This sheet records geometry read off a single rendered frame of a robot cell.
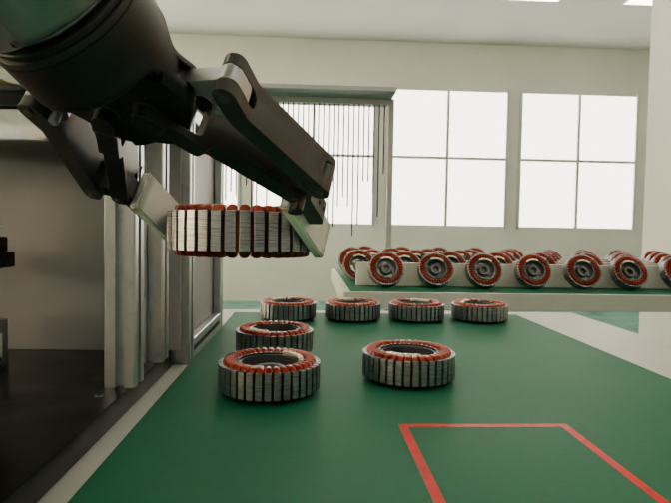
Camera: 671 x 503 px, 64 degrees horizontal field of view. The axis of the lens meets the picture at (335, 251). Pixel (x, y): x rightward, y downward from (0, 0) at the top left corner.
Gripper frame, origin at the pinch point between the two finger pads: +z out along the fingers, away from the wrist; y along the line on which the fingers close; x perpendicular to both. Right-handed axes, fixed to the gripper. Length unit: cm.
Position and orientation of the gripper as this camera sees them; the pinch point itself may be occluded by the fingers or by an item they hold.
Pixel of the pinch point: (241, 227)
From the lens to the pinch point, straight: 41.7
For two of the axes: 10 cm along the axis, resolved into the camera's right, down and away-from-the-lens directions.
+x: 1.8, -8.8, 4.4
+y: 9.4, 0.3, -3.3
